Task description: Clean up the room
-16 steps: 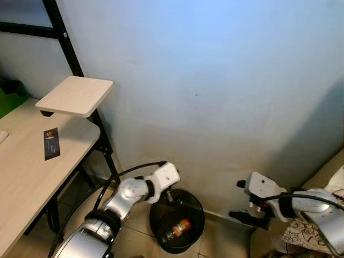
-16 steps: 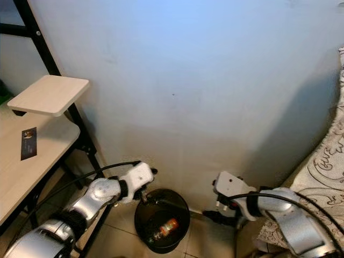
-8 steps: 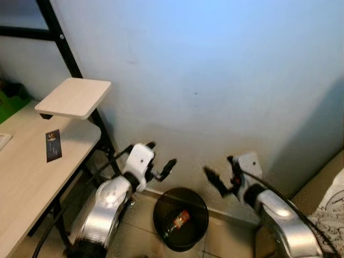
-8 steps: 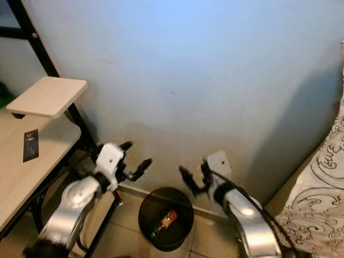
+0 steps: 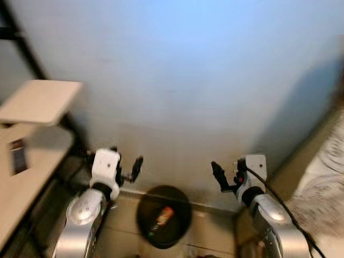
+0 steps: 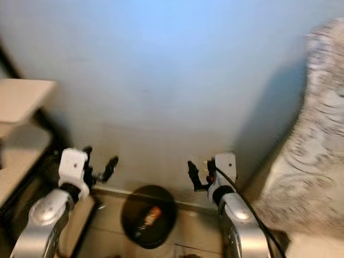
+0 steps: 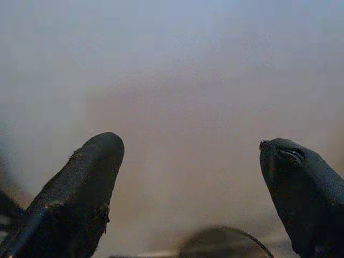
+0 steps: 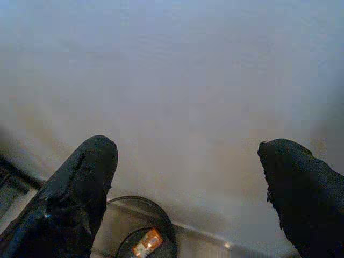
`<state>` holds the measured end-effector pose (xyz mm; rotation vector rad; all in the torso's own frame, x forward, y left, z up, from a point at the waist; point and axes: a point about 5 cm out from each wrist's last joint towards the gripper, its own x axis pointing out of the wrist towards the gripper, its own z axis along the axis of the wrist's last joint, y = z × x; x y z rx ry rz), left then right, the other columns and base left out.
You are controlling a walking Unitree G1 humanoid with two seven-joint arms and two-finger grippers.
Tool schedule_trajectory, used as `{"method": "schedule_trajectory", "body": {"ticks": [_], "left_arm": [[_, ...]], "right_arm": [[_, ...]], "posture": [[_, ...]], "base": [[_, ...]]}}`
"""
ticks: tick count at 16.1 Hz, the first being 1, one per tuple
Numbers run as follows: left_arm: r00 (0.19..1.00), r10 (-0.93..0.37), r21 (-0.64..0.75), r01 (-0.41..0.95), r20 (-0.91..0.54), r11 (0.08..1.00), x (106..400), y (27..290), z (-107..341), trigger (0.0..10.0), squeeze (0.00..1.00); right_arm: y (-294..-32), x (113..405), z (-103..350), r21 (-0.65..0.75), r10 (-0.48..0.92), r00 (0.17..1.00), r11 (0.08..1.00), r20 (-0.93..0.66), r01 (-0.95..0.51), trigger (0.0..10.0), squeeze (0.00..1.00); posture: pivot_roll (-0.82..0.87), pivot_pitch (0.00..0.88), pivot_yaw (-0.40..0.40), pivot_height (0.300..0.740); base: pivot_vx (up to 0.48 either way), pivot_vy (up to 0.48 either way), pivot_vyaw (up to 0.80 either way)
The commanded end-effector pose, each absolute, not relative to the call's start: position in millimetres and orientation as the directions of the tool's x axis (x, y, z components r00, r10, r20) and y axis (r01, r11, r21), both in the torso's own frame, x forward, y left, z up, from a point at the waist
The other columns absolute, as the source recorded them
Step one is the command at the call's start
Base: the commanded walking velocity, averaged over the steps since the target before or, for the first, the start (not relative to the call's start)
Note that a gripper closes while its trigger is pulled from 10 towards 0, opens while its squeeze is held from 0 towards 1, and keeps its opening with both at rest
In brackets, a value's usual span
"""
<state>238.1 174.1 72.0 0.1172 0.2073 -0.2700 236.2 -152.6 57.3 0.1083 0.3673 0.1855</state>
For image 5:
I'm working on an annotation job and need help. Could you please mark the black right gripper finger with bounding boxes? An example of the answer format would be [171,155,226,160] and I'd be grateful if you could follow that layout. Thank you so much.
[211,161,228,192]

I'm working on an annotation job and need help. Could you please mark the orange wrapper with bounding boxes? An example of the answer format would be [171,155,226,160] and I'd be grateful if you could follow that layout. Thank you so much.
[155,206,176,229]

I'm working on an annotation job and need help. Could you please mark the black round waste bin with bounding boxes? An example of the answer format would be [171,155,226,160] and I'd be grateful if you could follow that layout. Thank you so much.
[136,185,193,249]

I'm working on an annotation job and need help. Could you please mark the grey patterned blanket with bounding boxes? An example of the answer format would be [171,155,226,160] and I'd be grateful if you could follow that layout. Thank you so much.
[290,116,344,237]

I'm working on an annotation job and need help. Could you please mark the small dark flat item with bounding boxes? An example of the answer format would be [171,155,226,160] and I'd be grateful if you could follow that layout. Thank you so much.
[9,138,28,176]

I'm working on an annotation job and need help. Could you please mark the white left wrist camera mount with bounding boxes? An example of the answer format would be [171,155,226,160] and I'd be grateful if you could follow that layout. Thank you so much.
[90,149,121,187]

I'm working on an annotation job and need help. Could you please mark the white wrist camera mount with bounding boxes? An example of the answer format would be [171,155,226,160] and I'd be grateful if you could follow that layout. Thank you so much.
[245,154,268,190]
[90,149,121,187]

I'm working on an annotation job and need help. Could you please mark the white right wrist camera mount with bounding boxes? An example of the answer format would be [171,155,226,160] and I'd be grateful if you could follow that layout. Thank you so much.
[245,154,268,190]

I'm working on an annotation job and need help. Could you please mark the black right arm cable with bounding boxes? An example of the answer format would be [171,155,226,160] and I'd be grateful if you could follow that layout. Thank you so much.
[236,159,327,258]

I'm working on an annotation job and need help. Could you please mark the light wood black frame desk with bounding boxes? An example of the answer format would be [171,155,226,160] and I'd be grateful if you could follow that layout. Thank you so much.
[0,0,95,258]

